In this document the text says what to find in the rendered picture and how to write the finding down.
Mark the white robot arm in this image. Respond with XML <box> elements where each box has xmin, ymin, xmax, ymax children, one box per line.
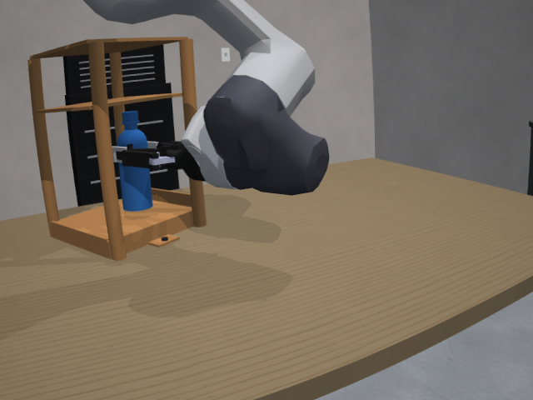
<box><xmin>83</xmin><ymin>0</ymin><xmax>329</xmax><ymax>195</ymax></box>

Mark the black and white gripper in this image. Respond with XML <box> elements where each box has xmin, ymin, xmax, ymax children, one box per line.
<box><xmin>112</xmin><ymin>141</ymin><xmax>205</xmax><ymax>182</ymax></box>

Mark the wooden shelving unit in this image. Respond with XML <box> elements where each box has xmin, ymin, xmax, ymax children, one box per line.
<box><xmin>27</xmin><ymin>37</ymin><xmax>207</xmax><ymax>261</ymax></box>

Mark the blue bottle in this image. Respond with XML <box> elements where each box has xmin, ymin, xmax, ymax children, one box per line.
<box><xmin>117</xmin><ymin>111</ymin><xmax>153</xmax><ymax>212</ymax></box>

